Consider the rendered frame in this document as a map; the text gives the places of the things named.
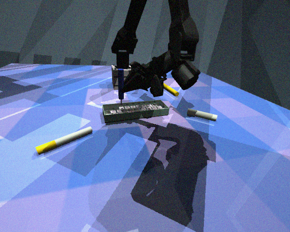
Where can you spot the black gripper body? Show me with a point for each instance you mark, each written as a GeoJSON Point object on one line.
{"type": "Point", "coordinates": [151, 72]}

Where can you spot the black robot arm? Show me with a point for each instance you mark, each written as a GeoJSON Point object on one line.
{"type": "Point", "coordinates": [183, 36]}

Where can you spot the blue stylus with white tip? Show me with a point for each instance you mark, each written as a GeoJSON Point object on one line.
{"type": "Point", "coordinates": [120, 84]}

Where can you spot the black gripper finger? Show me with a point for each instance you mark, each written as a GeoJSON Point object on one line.
{"type": "Point", "coordinates": [130, 75]}
{"type": "Point", "coordinates": [136, 82]}

